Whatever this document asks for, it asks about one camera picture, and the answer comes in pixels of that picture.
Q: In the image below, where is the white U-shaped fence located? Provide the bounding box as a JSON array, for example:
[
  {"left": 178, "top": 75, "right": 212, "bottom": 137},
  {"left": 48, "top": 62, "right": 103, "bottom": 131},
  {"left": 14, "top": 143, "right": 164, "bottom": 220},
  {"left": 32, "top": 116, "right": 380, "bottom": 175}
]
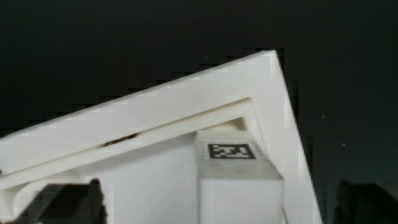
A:
[{"left": 0, "top": 51, "right": 324, "bottom": 224}]

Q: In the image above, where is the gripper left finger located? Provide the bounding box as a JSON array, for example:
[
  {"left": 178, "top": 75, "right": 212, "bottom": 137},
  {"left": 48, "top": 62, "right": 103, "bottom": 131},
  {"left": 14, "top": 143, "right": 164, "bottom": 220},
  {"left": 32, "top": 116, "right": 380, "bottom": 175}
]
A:
[{"left": 7, "top": 179, "right": 107, "bottom": 224}]

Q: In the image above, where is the white table leg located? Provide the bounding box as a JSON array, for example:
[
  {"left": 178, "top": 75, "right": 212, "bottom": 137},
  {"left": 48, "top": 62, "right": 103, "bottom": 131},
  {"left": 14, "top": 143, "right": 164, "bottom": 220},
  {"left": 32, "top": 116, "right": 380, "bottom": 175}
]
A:
[{"left": 196, "top": 130, "right": 284, "bottom": 224}]

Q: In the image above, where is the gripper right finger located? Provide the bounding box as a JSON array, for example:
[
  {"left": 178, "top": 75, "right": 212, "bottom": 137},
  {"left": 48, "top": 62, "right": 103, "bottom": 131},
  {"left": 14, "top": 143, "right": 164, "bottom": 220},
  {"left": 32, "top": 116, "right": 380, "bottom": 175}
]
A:
[{"left": 334, "top": 181, "right": 398, "bottom": 224}]

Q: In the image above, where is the white square table top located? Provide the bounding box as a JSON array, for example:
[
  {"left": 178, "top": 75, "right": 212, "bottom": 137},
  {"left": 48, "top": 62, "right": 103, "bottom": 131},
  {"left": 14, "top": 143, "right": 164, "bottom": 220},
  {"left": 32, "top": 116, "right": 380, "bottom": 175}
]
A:
[{"left": 0, "top": 100, "right": 267, "bottom": 224}]

